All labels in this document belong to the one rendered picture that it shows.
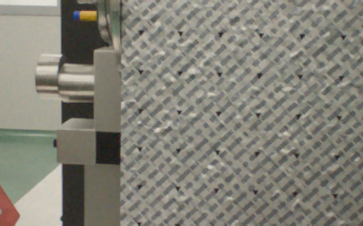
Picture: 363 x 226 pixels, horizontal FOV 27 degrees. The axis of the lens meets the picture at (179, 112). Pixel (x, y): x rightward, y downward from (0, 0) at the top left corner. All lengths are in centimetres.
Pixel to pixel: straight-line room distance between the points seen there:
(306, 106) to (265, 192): 7
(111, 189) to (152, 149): 11
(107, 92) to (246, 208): 16
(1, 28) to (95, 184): 584
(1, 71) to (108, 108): 588
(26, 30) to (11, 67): 34
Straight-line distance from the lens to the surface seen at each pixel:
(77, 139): 66
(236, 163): 57
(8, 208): 65
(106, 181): 67
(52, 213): 124
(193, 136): 57
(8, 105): 654
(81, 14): 70
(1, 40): 650
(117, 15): 56
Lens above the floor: 126
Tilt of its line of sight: 9 degrees down
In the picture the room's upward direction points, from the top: 1 degrees clockwise
